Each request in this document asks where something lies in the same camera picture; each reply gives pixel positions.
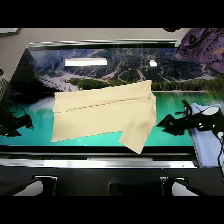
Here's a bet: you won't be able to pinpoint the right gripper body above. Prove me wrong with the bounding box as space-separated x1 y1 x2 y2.
165 114 187 136

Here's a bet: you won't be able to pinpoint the beige pants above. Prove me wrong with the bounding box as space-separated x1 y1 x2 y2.
50 79 158 155

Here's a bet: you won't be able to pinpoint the purple garment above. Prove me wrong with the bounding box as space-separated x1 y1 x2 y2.
174 27 224 74

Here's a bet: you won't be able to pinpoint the black cable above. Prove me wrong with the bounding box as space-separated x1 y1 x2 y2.
216 131 224 177

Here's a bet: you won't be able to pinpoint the silver frame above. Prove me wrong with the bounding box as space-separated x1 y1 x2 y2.
0 152 202 197

